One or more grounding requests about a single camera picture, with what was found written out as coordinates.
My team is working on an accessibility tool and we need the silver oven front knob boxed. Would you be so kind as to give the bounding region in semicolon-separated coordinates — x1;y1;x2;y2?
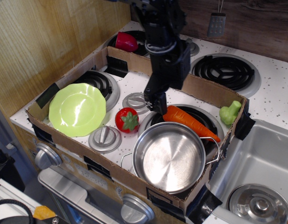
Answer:
34;143;62;170
121;194;155;224

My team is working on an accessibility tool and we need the stainless steel pot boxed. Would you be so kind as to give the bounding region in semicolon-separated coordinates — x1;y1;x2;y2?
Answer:
130;122;208;195

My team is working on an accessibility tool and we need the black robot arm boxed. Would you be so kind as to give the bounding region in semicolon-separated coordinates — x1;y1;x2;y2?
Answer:
124;0;190;115

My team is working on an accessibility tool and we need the red toy strawberry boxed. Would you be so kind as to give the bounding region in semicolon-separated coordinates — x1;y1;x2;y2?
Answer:
115;107;139;133

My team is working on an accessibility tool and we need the dark red toy cup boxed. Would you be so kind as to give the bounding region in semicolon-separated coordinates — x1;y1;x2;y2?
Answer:
115;32;138;52

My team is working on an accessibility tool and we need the black cable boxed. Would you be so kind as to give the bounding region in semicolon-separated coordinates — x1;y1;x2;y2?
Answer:
0;199;34;224

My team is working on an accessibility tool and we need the brown cardboard fence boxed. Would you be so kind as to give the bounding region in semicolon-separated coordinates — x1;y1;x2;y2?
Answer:
27;47;254;224

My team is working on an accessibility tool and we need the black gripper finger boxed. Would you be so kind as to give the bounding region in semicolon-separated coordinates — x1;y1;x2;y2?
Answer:
153;92;167;115
144;91;155;110

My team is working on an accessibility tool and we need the light green toy broccoli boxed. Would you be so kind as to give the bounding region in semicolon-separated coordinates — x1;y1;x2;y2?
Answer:
219;101;241;125

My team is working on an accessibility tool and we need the silver oven door handle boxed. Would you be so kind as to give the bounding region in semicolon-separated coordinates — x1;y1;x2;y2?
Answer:
38;168;117;224

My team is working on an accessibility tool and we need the light green plastic plate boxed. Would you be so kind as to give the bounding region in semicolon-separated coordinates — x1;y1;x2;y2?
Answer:
48;83;106;137

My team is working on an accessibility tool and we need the orange toy carrot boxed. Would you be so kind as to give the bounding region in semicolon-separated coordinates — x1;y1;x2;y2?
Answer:
162;105;220;142

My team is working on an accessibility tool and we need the silver stovetop knob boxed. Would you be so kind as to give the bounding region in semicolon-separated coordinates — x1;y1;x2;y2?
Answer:
122;92;149;114
88;126;122;154
186;38;199;57

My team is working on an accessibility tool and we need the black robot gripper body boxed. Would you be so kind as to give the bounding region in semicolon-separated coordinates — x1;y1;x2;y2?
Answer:
144;43;190;98

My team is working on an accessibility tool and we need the hanging metal spatula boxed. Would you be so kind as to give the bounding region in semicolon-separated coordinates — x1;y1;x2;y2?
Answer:
207;0;226;38

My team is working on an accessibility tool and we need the silver pot lid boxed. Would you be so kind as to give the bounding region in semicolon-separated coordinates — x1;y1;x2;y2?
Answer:
227;184;288;224

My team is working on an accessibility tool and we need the grey toy sink basin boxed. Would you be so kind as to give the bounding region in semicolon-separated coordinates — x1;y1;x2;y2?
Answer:
205;120;288;224

